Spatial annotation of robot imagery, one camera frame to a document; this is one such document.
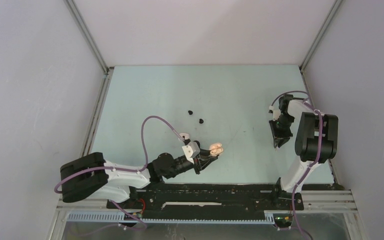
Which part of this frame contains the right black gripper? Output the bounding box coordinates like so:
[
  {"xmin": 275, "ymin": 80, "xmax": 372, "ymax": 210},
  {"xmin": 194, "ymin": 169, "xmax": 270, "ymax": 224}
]
[{"xmin": 269, "ymin": 113, "xmax": 295, "ymax": 148}]

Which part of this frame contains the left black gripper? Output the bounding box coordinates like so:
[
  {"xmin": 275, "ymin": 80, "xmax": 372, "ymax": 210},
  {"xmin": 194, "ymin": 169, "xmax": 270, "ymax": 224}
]
[{"xmin": 164, "ymin": 148, "xmax": 218, "ymax": 179}]

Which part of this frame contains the beige earbud charging case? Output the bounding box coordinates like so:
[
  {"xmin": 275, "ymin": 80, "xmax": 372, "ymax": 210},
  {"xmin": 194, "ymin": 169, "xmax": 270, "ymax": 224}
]
[{"xmin": 209, "ymin": 142, "xmax": 224, "ymax": 157}]

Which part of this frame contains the white earbud charging case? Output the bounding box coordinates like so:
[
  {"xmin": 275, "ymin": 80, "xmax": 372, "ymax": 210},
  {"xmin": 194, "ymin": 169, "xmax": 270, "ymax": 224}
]
[{"xmin": 179, "ymin": 132, "xmax": 190, "ymax": 141}]

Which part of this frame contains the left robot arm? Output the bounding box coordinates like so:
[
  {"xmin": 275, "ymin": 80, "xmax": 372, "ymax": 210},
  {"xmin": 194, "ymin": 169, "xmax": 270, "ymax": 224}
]
[{"xmin": 54, "ymin": 146, "xmax": 224, "ymax": 208}]

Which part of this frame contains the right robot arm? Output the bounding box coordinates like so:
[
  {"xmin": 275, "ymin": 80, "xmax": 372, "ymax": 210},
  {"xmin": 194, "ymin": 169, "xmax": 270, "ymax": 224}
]
[{"xmin": 268, "ymin": 91, "xmax": 339, "ymax": 209}]

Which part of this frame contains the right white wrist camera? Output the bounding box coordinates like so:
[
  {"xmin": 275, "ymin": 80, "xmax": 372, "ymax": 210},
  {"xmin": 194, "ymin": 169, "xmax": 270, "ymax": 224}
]
[{"xmin": 269, "ymin": 105, "xmax": 282, "ymax": 122}]

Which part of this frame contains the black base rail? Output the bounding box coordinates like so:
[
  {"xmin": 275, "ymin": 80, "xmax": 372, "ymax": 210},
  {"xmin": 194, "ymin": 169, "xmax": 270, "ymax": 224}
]
[{"xmin": 119, "ymin": 183, "xmax": 304, "ymax": 221}]

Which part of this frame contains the aluminium frame post right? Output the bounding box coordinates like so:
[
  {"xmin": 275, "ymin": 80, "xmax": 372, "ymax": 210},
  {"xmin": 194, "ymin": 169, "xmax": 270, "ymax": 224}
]
[{"xmin": 299, "ymin": 0, "xmax": 345, "ymax": 74}]

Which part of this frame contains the aluminium frame post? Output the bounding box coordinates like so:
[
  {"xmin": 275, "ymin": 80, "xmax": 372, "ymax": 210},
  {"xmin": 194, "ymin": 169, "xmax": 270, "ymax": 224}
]
[
  {"xmin": 299, "ymin": 0, "xmax": 345, "ymax": 74},
  {"xmin": 63, "ymin": 0, "xmax": 110, "ymax": 75}
]

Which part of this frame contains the aluminium frame post left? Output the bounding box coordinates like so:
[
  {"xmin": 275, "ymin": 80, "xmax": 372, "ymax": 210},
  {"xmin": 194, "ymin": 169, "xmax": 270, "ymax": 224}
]
[{"xmin": 63, "ymin": 0, "xmax": 110, "ymax": 75}]

